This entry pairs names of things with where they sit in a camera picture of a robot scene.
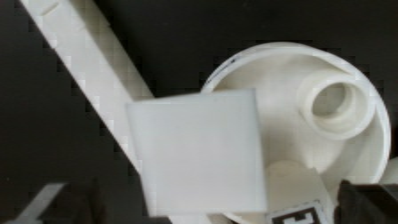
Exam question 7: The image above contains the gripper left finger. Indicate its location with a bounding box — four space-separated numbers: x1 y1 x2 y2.
8 179 107 224

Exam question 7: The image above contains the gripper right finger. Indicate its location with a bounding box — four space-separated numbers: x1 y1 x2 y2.
336 180 398 224

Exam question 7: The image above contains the white stool leg with tags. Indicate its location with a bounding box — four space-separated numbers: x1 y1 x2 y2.
265 160 334 224

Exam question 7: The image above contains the white U-shaped obstacle wall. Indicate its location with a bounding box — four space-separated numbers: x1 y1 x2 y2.
20 0 153 170

